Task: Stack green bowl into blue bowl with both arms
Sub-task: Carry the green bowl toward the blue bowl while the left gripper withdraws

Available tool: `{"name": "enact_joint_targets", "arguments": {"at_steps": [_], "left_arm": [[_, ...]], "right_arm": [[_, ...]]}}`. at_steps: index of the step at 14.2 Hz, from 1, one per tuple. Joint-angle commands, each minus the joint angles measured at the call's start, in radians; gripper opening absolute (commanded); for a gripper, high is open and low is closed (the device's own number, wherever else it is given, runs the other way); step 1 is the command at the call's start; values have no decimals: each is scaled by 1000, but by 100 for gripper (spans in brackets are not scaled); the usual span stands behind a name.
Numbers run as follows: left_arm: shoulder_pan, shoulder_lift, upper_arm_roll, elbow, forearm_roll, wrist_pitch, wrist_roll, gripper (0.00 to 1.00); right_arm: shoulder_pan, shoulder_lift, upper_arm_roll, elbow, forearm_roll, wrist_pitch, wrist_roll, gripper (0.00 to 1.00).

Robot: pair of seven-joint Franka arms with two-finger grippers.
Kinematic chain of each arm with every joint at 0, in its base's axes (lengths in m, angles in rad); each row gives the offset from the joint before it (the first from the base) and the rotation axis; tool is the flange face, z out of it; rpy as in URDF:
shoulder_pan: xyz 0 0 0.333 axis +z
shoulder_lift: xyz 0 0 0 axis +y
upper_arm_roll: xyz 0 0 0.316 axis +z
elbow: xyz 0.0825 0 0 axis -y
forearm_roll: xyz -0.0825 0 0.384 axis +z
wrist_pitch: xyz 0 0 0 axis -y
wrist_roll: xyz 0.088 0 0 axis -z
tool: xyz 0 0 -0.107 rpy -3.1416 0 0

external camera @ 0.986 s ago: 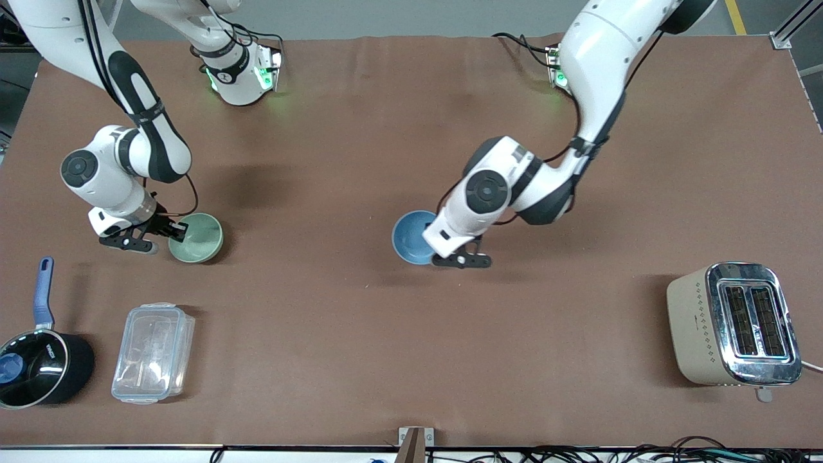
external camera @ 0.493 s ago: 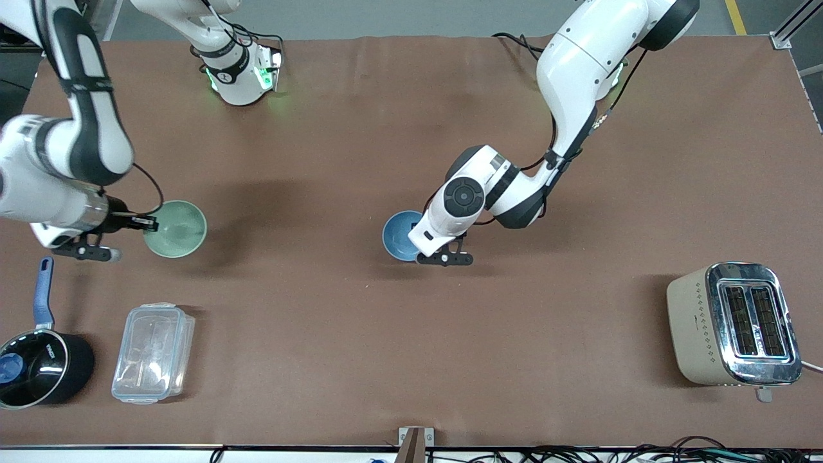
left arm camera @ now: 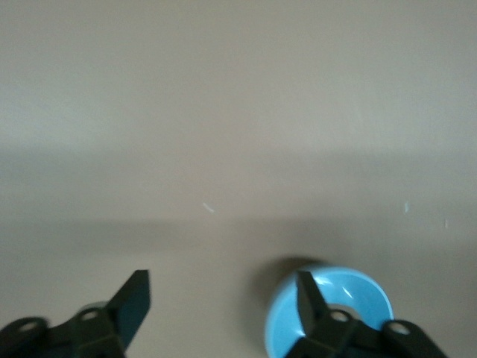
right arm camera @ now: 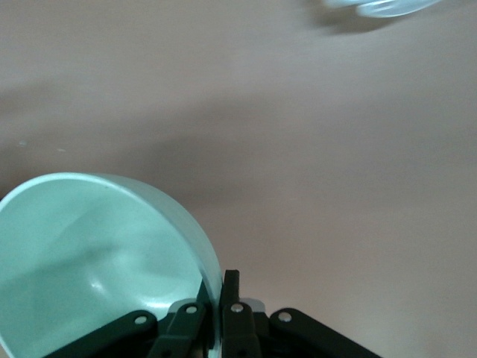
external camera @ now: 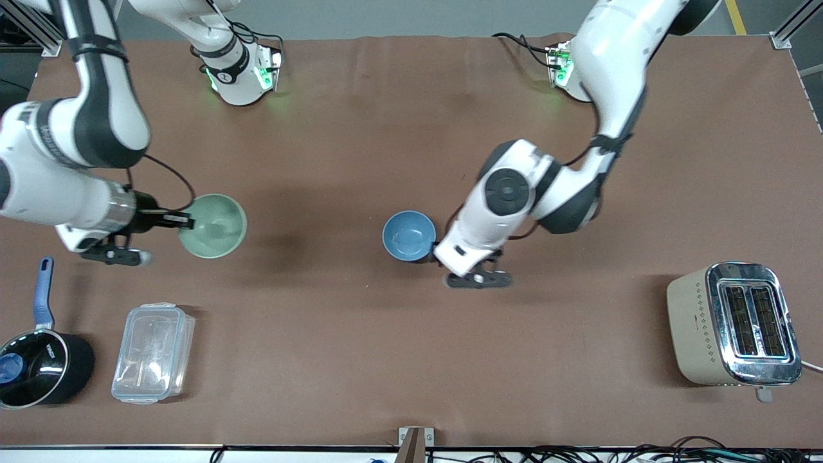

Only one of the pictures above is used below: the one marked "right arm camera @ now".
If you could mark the brown table cover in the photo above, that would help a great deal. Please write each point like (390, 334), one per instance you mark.
(298, 149)

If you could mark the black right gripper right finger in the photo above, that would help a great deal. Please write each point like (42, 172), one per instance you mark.
(238, 328)

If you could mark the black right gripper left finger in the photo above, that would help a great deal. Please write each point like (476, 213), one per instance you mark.
(179, 328)

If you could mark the clear plastic food container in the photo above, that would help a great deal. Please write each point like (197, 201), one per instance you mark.
(380, 5)

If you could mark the green bowl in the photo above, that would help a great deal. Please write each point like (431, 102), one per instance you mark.
(93, 242)

